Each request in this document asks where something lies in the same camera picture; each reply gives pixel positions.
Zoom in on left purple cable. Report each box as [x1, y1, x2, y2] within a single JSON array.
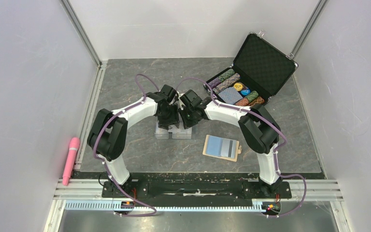
[[92, 74, 160, 218]]

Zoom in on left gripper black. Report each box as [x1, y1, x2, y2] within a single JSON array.
[[156, 103, 179, 131]]

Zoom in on purple cable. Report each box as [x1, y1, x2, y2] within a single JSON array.
[[92, 74, 160, 218], [175, 77, 308, 218]]

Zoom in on pink cylindrical object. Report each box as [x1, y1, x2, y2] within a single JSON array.
[[62, 137, 80, 186]]

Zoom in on white toothed cable rail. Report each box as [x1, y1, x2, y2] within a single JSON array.
[[65, 200, 266, 213]]

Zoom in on blue playing card deck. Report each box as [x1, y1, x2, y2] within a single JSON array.
[[218, 87, 243, 104]]

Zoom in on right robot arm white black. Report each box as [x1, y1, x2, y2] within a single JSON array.
[[179, 90, 282, 197]]

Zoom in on yellow dealer button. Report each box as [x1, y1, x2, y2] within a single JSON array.
[[233, 83, 244, 91]]

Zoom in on black poker chip case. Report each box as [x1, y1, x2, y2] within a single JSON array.
[[207, 33, 298, 103]]

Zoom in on pink brown poker chip row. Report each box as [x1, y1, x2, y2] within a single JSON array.
[[213, 73, 241, 94]]

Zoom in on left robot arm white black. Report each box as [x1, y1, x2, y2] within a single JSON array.
[[86, 85, 180, 197]]

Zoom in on orange brown poker chip row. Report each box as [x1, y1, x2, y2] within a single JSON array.
[[234, 97, 265, 106]]

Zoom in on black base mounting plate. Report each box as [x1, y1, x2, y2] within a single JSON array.
[[101, 169, 292, 207]]

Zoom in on green poker chip stack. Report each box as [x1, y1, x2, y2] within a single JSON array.
[[245, 91, 259, 102]]

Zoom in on purple green poker chip row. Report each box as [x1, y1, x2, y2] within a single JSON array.
[[208, 69, 235, 88]]

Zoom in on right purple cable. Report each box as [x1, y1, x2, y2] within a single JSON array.
[[175, 77, 308, 218]]

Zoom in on blue round poker chip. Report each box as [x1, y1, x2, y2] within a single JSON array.
[[240, 89, 251, 96]]

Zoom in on clear sleeve with credit cards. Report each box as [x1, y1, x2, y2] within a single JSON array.
[[155, 120, 192, 140]]

